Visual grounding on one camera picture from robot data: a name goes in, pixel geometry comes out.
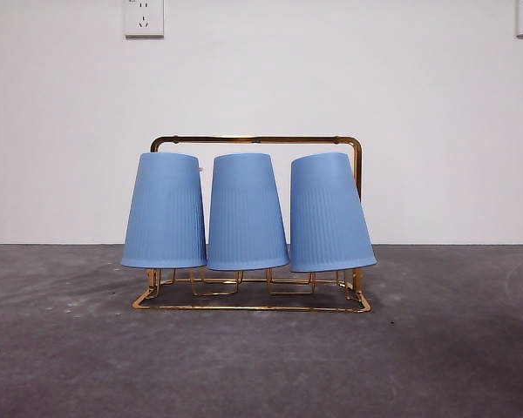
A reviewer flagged blue ribbed plastic cup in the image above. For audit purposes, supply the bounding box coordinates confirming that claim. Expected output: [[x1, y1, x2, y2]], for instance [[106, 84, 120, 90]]
[[120, 152, 208, 270], [206, 152, 290, 272], [289, 152, 378, 274]]

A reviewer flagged gold wire cup holder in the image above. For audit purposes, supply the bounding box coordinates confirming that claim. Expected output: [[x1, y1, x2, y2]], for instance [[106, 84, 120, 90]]
[[131, 134, 372, 314]]

